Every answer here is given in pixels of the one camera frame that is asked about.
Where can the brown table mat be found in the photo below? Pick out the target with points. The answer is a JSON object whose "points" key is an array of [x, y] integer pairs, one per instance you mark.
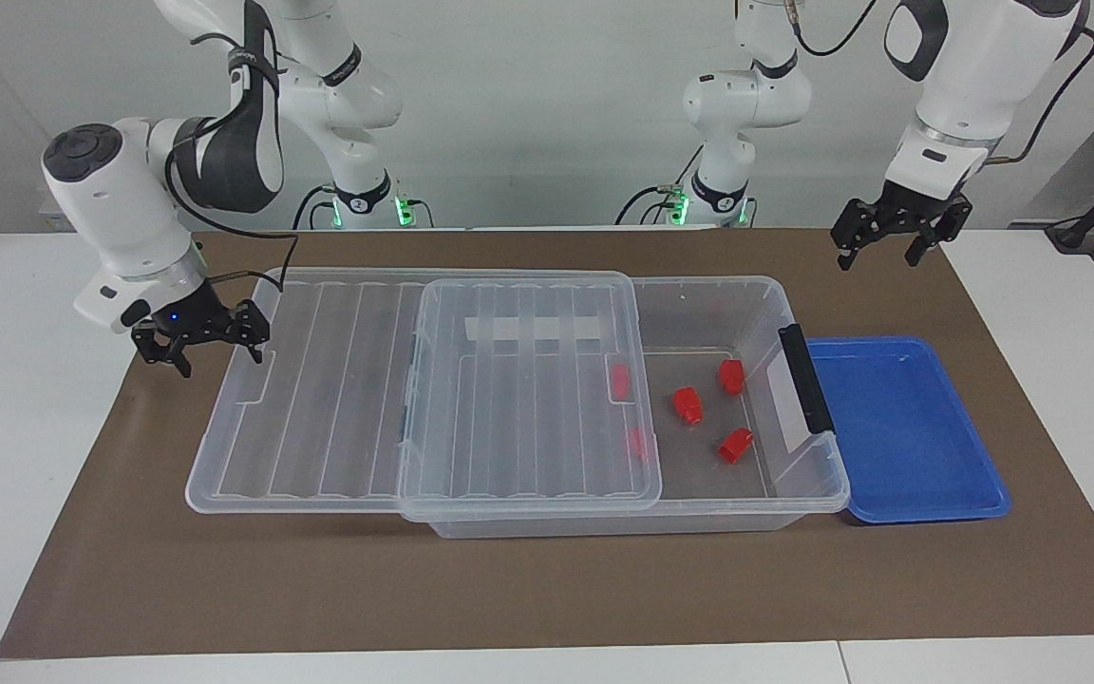
{"points": [[509, 589]]}

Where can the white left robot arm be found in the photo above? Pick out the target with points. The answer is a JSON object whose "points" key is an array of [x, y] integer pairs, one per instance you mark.
{"points": [[974, 76]]}

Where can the red block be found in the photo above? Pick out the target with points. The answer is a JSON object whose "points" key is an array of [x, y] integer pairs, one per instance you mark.
{"points": [[639, 445], [620, 381], [731, 376], [688, 406], [735, 446]]}

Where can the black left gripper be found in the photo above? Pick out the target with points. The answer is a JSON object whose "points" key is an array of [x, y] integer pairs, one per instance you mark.
{"points": [[917, 211]]}

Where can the clear ribbed box lid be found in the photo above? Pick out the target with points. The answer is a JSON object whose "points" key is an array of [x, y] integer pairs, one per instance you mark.
{"points": [[319, 399]]}

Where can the clear plastic storage box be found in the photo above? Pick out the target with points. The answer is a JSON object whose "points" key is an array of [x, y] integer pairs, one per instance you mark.
{"points": [[708, 475]]}

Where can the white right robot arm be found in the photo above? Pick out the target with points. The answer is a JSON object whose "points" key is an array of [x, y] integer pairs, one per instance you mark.
{"points": [[120, 209]]}

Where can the blue plastic tray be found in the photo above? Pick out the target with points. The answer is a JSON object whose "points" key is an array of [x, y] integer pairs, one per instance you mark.
{"points": [[898, 437]]}

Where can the black box latch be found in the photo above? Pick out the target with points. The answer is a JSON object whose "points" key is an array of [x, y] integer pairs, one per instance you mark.
{"points": [[805, 380]]}

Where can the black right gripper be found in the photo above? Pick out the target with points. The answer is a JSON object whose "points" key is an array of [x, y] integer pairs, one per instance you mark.
{"points": [[188, 318]]}

